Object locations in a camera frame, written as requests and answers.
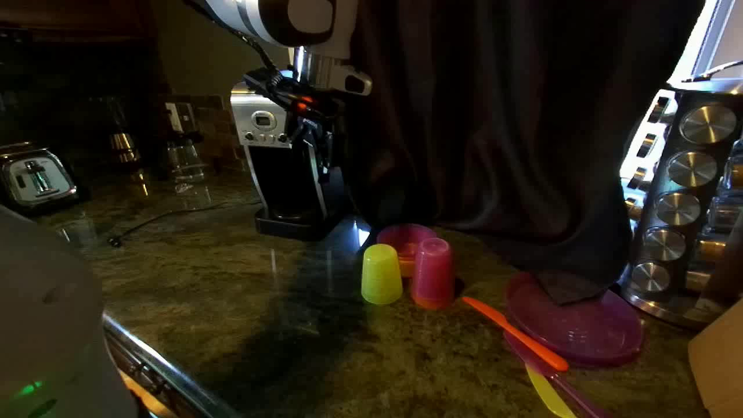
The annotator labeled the yellow plastic cup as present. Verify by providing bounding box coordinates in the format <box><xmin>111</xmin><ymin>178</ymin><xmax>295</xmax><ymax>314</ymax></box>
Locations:
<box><xmin>359</xmin><ymin>242</ymin><xmax>406</xmax><ymax>308</ymax></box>

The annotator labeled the brown cardboard box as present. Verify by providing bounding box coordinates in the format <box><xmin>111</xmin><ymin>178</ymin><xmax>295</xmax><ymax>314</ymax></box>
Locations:
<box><xmin>686</xmin><ymin>300</ymin><xmax>743</xmax><ymax>418</ymax></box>

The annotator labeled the magenta plastic bowl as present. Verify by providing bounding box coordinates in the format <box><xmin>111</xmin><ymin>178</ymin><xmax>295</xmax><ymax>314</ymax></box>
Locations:
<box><xmin>376</xmin><ymin>224</ymin><xmax>443</xmax><ymax>279</ymax></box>

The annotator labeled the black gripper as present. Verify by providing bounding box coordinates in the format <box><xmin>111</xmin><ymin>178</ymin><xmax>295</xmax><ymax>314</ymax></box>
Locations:
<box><xmin>263</xmin><ymin>67</ymin><xmax>343</xmax><ymax>167</ymax></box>

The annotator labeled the silver toaster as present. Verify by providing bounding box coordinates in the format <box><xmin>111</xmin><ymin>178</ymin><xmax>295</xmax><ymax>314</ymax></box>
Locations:
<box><xmin>0</xmin><ymin>140</ymin><xmax>82</xmax><ymax>217</ymax></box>

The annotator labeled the metal spice rack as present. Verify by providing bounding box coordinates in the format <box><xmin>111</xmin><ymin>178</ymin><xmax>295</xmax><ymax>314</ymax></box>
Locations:
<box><xmin>618</xmin><ymin>78</ymin><xmax>743</xmax><ymax>330</ymax></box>

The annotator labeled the spice jar with metal lid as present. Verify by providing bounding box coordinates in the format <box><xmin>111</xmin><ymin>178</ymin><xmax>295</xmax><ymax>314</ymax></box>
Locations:
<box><xmin>655</xmin><ymin>190</ymin><xmax>704</xmax><ymax>227</ymax></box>
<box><xmin>677</xmin><ymin>99</ymin><xmax>739</xmax><ymax>148</ymax></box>
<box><xmin>644</xmin><ymin>226</ymin><xmax>689</xmax><ymax>265</ymax></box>
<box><xmin>628</xmin><ymin>260</ymin><xmax>673</xmax><ymax>294</ymax></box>
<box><xmin>666</xmin><ymin>148</ymin><xmax>719</xmax><ymax>190</ymax></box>

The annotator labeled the black power cable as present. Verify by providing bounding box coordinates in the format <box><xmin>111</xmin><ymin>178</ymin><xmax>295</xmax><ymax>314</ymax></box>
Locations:
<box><xmin>105</xmin><ymin>203</ymin><xmax>210</xmax><ymax>250</ymax></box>

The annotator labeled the magenta plastic cup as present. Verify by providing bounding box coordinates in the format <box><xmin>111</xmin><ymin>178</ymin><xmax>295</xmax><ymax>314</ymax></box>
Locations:
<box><xmin>408</xmin><ymin>234</ymin><xmax>458</xmax><ymax>314</ymax></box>

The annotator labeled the silver black coffee maker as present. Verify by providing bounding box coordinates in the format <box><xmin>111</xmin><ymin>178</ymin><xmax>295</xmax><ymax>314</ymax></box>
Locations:
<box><xmin>227</xmin><ymin>83</ymin><xmax>352</xmax><ymax>240</ymax></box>

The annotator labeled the orange plastic utensil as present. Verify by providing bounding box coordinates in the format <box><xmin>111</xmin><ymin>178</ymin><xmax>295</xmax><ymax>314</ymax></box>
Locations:
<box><xmin>459</xmin><ymin>294</ymin><xmax>571</xmax><ymax>376</ymax></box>

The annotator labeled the purple plastic utensil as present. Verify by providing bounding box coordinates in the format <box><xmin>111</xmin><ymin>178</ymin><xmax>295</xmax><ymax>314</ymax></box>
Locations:
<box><xmin>501</xmin><ymin>332</ymin><xmax>614</xmax><ymax>418</ymax></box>

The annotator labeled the purple plastic plate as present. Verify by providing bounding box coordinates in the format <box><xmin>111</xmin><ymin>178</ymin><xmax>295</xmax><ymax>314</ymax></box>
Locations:
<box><xmin>507</xmin><ymin>272</ymin><xmax>645</xmax><ymax>369</ymax></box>

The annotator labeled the yellow plastic utensil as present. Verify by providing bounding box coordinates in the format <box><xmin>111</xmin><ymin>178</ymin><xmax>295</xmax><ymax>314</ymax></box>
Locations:
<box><xmin>522</xmin><ymin>359</ymin><xmax>580</xmax><ymax>418</ymax></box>

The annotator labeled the clear glass jar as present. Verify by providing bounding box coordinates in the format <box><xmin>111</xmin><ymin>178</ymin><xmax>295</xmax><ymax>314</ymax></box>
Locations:
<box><xmin>160</xmin><ymin>97</ymin><xmax>210</xmax><ymax>186</ymax></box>
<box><xmin>105</xmin><ymin>96</ymin><xmax>149</xmax><ymax>171</ymax></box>

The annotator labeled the dark fabric curtain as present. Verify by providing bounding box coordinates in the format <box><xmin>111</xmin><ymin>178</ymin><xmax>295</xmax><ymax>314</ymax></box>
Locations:
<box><xmin>340</xmin><ymin>0</ymin><xmax>706</xmax><ymax>307</ymax></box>

